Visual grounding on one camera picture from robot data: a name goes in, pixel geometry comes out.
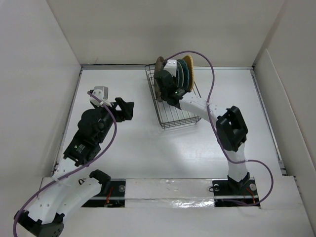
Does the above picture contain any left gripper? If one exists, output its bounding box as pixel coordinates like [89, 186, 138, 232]
[94, 98, 133, 144]

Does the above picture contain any dark teal scalloped plate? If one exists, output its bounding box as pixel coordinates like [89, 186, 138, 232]
[178, 59, 190, 89]

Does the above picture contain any mint green flower plate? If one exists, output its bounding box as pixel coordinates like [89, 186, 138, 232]
[177, 61, 184, 87]

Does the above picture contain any brown speckled round plate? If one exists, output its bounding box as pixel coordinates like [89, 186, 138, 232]
[154, 56, 167, 103]

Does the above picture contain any square bamboo plate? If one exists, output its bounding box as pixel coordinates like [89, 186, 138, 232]
[183, 55, 195, 91]

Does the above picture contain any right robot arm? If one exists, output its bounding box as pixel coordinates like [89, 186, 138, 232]
[154, 70, 250, 194]

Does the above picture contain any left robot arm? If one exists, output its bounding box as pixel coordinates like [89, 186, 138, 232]
[12, 96, 134, 237]

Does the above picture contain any black wire dish rack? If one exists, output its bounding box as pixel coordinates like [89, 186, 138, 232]
[145, 64, 201, 130]

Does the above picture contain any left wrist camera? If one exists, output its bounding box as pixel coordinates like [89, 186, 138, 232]
[89, 86, 111, 107]

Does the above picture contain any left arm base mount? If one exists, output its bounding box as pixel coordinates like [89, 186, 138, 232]
[82, 179, 126, 208]

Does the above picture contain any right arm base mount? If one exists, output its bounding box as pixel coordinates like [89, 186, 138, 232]
[209, 179, 259, 207]

